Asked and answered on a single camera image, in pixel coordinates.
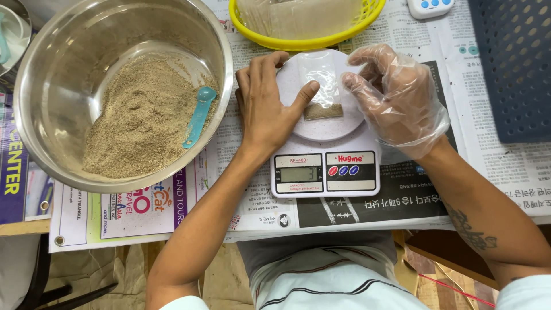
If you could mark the black chair legs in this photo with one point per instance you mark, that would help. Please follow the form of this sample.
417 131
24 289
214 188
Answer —
64 297

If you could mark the beige sack cloth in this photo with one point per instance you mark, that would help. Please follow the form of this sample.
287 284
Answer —
133 275

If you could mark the small clear plastic pouch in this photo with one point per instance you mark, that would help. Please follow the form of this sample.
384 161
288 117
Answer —
325 86

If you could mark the purple printed banner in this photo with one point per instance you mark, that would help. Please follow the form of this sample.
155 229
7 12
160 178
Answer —
13 172

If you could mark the person's right hand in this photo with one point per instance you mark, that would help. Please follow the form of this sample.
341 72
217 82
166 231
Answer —
404 107

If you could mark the white digital kitchen scale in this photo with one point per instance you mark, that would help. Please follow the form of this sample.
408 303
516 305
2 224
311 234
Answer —
327 137

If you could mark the dark blue perforated basket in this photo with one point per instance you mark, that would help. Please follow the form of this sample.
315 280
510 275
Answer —
516 77

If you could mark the teal plastic measuring spoon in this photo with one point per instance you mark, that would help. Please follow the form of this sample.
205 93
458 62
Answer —
199 116

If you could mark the large steel mixing bowl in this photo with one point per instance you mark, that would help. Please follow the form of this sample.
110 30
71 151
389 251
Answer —
64 64

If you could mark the person's left hand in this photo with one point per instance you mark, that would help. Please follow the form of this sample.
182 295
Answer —
258 116

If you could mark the newspaper spread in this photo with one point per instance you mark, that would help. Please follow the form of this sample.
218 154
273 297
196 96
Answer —
486 168

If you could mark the heap of brown ground powder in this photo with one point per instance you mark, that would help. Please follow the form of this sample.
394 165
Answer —
137 120

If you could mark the person's striped white shirt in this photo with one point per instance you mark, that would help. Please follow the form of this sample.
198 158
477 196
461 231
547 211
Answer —
327 275

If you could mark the white printed tarpaulin banner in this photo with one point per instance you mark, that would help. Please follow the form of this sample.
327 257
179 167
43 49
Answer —
129 215

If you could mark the white timer with blue buttons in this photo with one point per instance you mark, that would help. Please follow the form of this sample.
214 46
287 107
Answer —
430 8

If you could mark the stack of clear plastic bags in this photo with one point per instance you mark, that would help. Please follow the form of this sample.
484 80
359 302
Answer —
301 17

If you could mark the small steel bowl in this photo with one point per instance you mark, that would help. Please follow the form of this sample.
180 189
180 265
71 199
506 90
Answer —
17 30

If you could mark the yellow plastic basket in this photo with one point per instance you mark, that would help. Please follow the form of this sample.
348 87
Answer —
301 44

